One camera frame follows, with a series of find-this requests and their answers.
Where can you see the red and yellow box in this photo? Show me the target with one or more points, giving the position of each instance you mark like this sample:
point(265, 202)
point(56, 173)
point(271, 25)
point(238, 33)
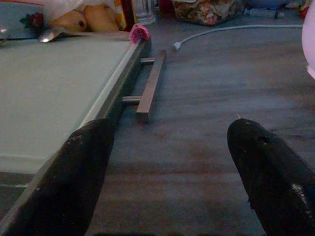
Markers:
point(125, 14)

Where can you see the metal spoon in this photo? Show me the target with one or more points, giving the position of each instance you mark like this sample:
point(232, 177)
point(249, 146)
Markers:
point(53, 34)

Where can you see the clear glass tumbler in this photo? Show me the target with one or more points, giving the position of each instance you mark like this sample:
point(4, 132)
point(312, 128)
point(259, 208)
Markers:
point(145, 11)

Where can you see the floral patterned container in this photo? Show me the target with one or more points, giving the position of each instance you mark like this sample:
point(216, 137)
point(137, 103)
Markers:
point(206, 11)

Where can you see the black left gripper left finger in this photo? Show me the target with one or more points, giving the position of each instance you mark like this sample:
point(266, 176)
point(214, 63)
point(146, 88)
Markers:
point(64, 177)

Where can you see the white bowl with flower print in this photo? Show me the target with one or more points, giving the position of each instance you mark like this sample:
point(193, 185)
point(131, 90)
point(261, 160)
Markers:
point(17, 22)

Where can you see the white round lamp shade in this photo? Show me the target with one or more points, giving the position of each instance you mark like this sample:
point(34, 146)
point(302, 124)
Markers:
point(309, 41)

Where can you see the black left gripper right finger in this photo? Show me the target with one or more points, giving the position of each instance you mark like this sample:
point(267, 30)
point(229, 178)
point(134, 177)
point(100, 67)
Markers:
point(270, 172)

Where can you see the pink crumpled wrapper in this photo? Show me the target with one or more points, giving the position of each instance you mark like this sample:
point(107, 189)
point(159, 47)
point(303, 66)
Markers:
point(139, 34)

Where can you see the yellow pears in plastic bag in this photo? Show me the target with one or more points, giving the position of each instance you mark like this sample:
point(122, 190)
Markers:
point(86, 18)

